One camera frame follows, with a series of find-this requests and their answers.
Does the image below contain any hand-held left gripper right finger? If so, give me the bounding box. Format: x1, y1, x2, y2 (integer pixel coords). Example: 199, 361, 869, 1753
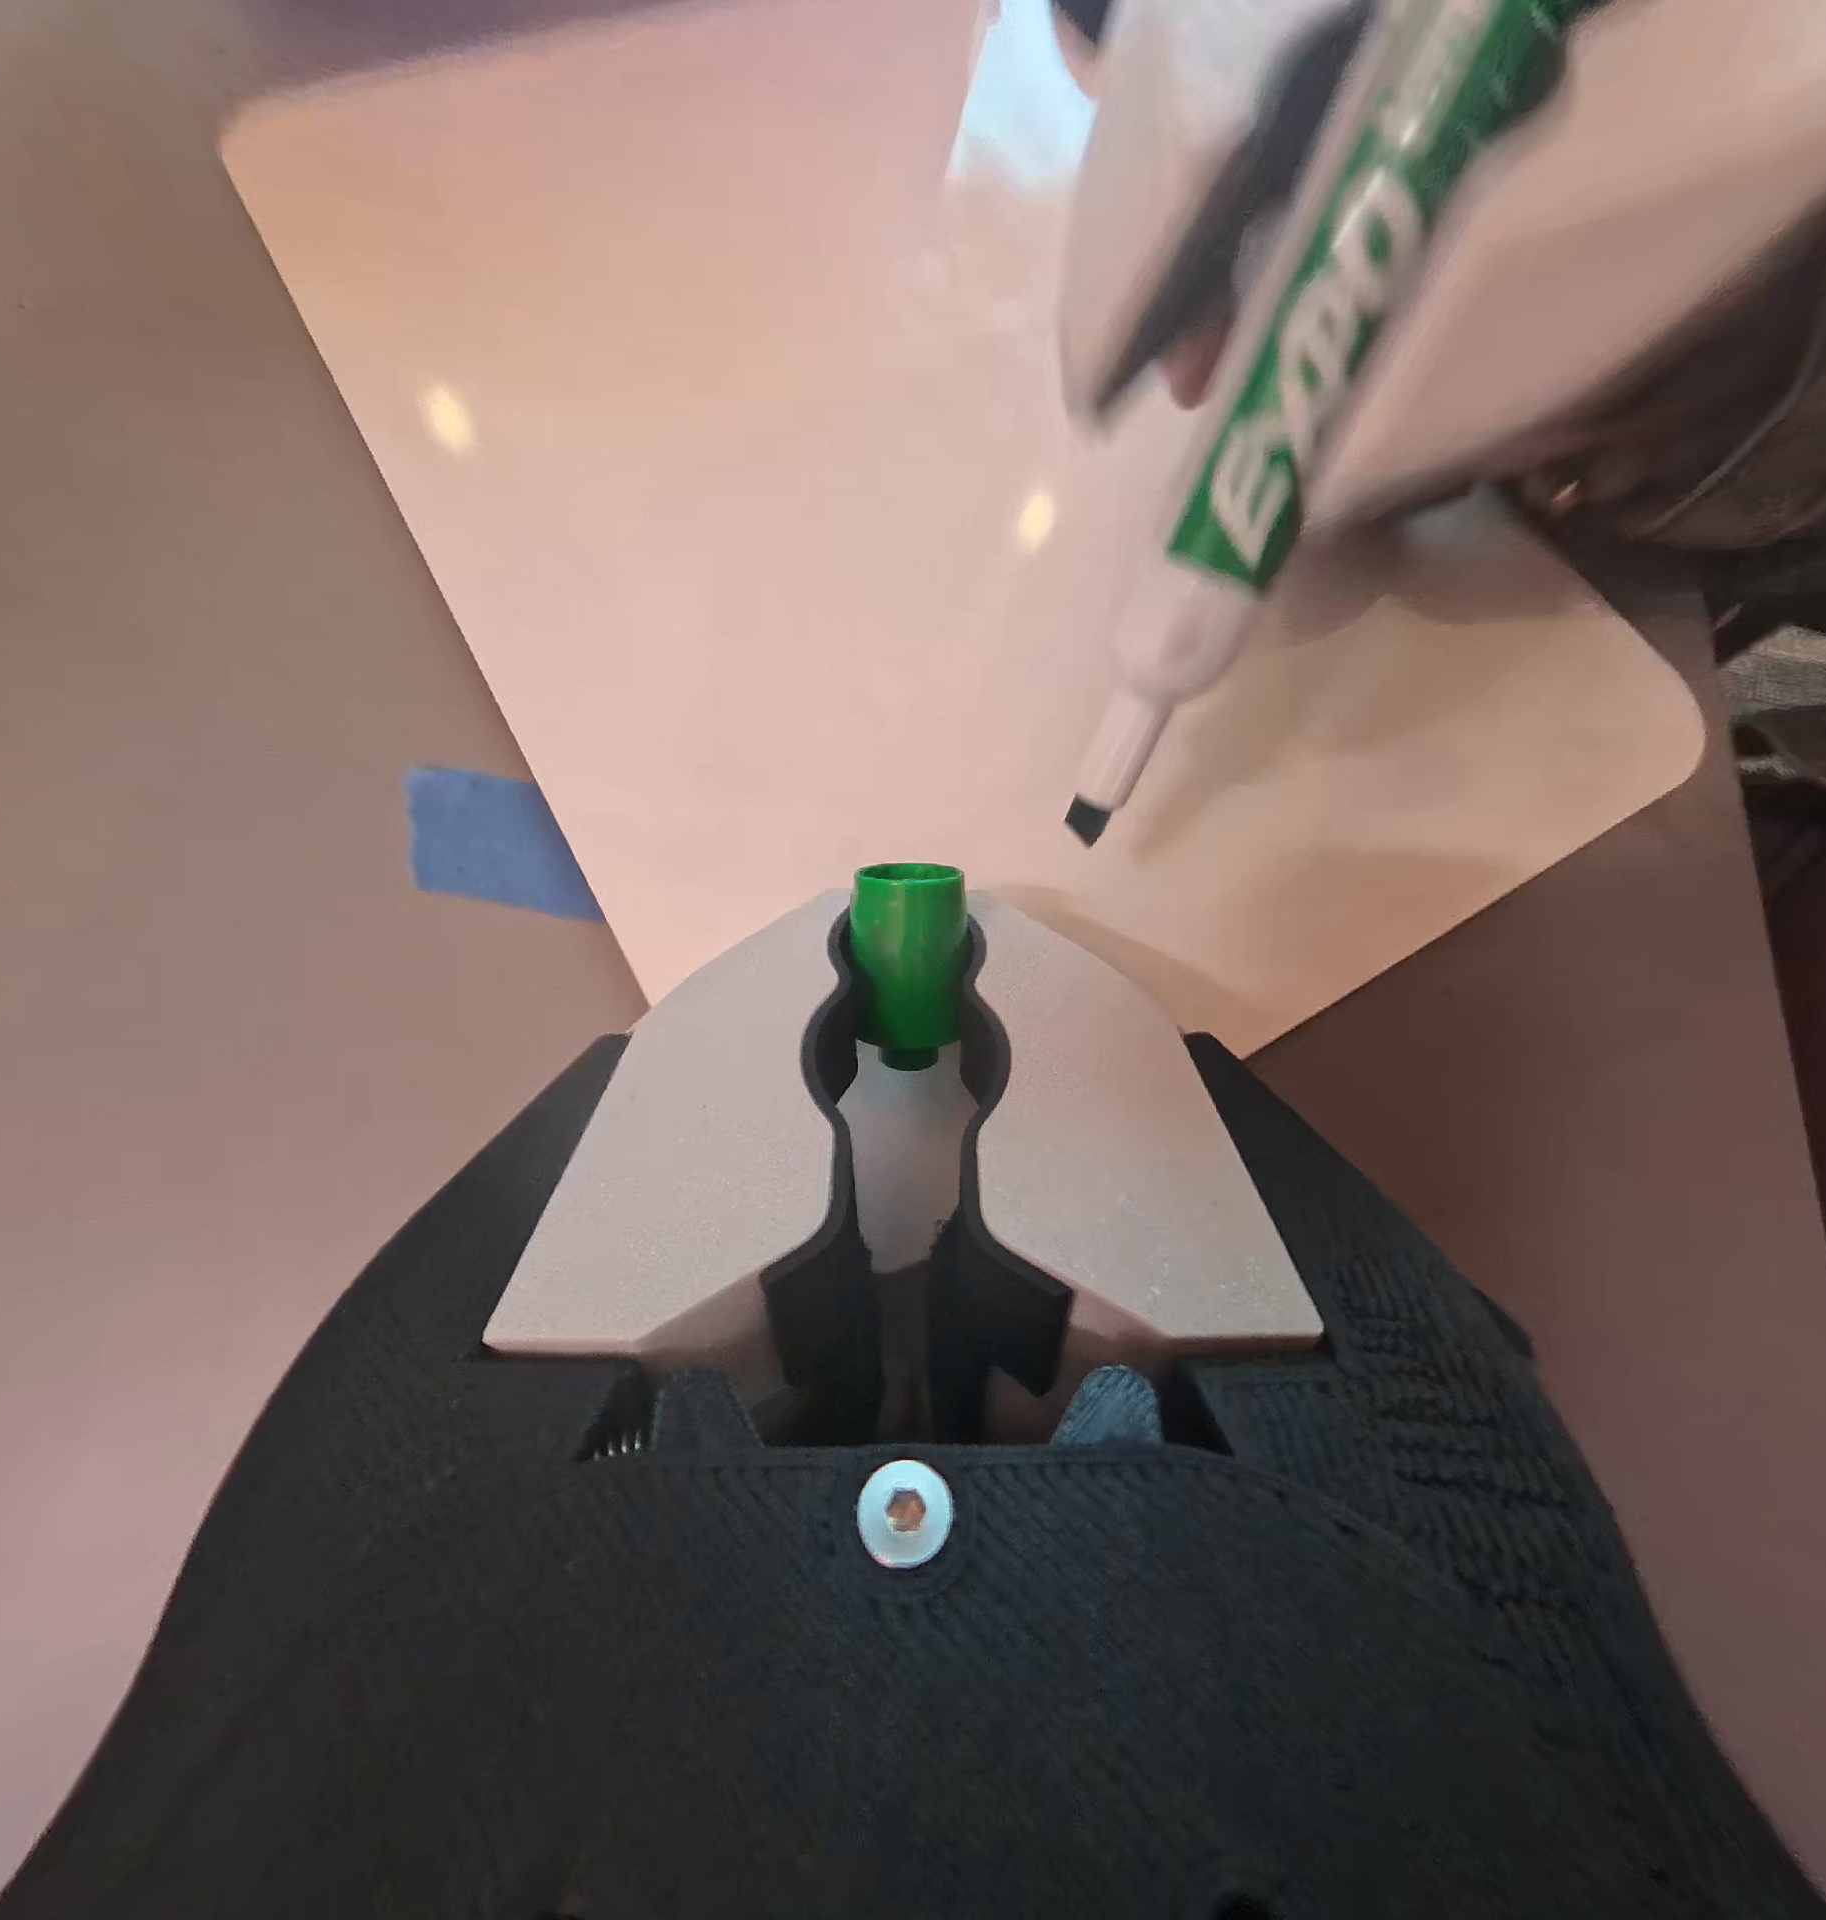
934, 893, 1325, 1404

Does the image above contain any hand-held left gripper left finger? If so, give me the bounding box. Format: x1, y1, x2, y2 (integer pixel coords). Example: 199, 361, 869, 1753
483, 886, 883, 1419

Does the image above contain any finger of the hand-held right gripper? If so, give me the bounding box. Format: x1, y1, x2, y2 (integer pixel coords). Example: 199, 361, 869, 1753
1299, 0, 1826, 544
1055, 0, 1397, 442

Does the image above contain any green dry-erase marker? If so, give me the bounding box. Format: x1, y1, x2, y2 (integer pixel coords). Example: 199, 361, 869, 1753
1066, 0, 1592, 850

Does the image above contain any green marker cap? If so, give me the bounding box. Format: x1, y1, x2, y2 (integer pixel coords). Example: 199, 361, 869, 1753
847, 862, 977, 1069

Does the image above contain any white whiteboard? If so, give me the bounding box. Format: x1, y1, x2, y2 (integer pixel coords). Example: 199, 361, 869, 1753
219, 0, 1709, 1055

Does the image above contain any person's right hand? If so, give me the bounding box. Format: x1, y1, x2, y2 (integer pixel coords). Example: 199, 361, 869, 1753
1505, 195, 1826, 638

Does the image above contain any blue tape strip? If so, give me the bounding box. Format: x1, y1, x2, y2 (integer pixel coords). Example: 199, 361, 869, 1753
402, 762, 607, 922

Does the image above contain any grey cloth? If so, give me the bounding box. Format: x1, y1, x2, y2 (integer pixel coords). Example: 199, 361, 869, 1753
1719, 627, 1826, 783

